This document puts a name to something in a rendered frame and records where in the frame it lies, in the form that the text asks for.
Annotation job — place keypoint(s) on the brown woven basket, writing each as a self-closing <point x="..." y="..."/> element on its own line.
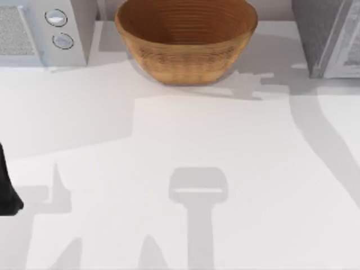
<point x="185" y="42"/>

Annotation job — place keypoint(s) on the round microwave knob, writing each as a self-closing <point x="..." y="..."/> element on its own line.
<point x="63" y="40"/>
<point x="56" y="17"/>

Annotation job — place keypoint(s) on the pale microwave oven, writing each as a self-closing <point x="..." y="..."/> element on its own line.
<point x="33" y="33"/>

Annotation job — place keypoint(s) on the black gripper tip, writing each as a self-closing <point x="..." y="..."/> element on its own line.
<point x="7" y="194"/>

